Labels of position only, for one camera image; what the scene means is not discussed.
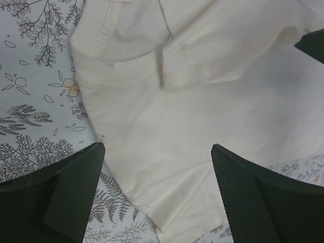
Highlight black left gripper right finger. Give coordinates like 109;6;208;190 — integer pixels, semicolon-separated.
211;144;323;242

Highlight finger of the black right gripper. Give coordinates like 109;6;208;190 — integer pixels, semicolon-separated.
295;29;324;64

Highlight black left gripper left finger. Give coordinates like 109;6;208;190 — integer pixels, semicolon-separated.
1;142;105;243

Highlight cream white t shirt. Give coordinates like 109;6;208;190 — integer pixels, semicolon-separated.
70;1;323;242

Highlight floral patterned table cloth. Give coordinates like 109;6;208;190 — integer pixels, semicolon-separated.
1;1;323;242

